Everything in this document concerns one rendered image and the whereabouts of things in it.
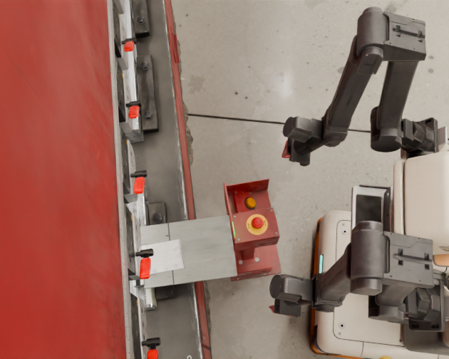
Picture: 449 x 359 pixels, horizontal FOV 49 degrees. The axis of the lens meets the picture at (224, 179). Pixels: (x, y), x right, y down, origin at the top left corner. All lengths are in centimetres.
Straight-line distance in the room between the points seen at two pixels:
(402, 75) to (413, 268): 44
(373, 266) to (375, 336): 139
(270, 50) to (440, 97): 98
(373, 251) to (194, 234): 73
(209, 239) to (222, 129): 132
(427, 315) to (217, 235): 59
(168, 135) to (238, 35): 141
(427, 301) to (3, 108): 98
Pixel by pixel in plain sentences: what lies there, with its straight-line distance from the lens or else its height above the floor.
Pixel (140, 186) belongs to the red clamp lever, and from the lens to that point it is 116.
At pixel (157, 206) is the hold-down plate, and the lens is 157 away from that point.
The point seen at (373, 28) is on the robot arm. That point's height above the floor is 163.
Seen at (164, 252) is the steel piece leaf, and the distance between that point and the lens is 142.
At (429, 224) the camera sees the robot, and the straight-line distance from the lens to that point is 114.
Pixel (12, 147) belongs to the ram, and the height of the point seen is 192.
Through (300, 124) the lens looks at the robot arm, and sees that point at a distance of 131.
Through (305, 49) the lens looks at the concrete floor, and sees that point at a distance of 296.
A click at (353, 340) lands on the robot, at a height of 28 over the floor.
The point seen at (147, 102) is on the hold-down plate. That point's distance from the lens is 173.
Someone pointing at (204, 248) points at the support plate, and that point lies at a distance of 142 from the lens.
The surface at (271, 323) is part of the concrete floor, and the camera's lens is 239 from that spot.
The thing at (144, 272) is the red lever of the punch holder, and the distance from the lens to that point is 110.
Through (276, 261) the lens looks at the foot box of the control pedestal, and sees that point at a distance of 242.
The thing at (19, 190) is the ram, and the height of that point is 190.
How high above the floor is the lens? 238
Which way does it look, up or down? 69 degrees down
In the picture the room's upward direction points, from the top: 3 degrees counter-clockwise
